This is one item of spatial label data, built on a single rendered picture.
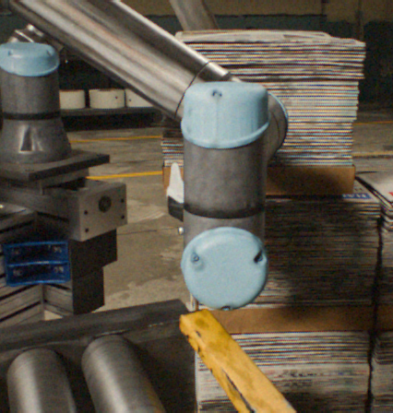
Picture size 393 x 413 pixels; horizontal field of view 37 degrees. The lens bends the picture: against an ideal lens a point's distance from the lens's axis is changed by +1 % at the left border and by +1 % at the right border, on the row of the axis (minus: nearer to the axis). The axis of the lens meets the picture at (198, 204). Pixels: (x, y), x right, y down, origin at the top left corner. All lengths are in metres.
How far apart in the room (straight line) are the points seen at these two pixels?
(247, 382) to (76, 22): 0.41
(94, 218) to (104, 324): 0.60
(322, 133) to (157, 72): 0.34
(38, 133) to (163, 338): 0.73
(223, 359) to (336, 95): 0.50
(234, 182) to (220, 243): 0.05
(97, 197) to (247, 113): 0.72
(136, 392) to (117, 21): 0.37
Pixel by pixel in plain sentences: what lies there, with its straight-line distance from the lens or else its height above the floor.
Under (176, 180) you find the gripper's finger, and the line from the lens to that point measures 0.78.
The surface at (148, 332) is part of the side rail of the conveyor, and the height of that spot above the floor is 0.79.
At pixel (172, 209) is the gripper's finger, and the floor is 0.86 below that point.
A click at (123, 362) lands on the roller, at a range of 0.52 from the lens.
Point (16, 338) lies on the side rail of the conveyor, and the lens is 0.58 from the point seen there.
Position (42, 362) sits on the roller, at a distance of 0.54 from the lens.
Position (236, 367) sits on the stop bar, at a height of 0.82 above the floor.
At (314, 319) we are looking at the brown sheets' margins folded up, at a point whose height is 0.63.
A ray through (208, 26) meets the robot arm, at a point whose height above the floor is 1.09.
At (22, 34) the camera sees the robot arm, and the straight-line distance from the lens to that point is 1.39.
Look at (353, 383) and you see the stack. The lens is 1.06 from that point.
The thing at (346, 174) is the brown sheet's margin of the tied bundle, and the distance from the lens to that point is 0.90.
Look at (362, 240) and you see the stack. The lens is 0.95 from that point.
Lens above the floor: 1.07
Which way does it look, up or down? 16 degrees down
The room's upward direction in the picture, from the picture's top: straight up
